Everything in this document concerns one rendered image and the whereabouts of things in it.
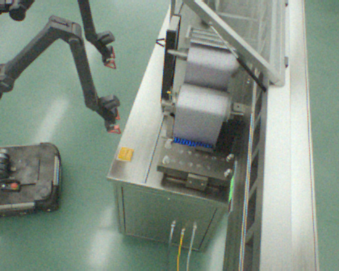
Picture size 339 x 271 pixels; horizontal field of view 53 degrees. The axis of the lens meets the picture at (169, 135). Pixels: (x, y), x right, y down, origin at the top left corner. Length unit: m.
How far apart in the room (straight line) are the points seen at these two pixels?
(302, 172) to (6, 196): 2.01
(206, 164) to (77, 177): 1.43
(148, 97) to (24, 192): 1.14
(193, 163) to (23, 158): 1.50
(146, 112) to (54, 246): 1.22
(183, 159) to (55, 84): 2.13
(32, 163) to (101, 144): 0.63
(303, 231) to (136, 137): 1.10
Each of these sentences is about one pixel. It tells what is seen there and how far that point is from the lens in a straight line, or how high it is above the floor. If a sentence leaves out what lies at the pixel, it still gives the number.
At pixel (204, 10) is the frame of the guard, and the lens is 1.14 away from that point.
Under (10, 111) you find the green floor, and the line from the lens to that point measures 3.48.
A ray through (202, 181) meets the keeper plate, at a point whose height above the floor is 1.00.
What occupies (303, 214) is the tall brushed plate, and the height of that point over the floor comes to 1.44.
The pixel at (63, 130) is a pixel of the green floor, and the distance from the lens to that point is 3.22.
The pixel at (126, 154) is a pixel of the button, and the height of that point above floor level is 0.92.
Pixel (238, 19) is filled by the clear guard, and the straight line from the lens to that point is 1.30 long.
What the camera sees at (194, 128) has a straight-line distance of 1.75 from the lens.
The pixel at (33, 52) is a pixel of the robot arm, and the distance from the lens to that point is 1.48.
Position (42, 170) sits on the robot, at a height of 0.24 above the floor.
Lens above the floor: 2.51
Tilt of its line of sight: 53 degrees down
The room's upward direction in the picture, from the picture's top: 7 degrees clockwise
